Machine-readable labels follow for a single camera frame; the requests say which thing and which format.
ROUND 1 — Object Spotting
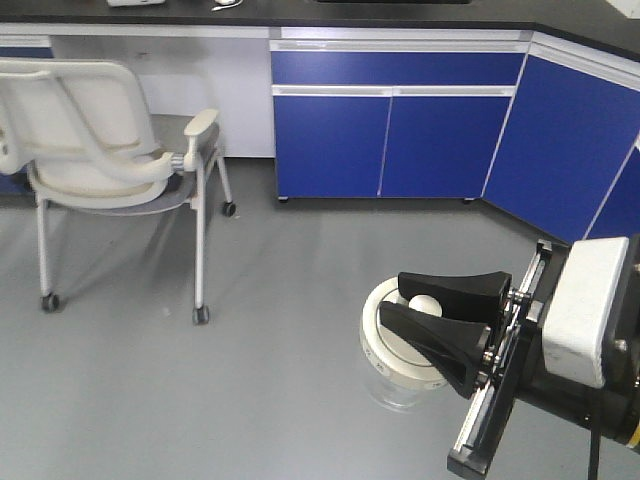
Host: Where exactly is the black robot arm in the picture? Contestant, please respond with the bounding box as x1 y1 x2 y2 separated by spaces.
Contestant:
372 236 639 479

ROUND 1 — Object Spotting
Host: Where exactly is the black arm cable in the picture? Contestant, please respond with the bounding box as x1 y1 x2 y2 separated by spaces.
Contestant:
587 394 602 480

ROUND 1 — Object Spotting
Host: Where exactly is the blue corner cabinet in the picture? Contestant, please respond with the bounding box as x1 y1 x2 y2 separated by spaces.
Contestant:
483 33 639 242

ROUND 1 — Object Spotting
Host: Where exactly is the blue lab cabinet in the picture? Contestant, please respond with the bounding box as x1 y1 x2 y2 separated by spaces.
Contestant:
269 29 528 201

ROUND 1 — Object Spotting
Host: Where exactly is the white office chair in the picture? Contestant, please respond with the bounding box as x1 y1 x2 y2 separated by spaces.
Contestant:
1 57 236 325

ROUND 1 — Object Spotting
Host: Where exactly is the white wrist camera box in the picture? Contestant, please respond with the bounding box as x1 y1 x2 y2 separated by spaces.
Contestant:
542 237 629 389

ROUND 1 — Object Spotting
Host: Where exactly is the glass jar with white lid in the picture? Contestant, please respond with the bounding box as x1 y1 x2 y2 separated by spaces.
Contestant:
359 277 448 413

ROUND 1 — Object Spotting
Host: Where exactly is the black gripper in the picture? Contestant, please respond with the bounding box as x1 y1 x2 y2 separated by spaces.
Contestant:
379 240 568 475

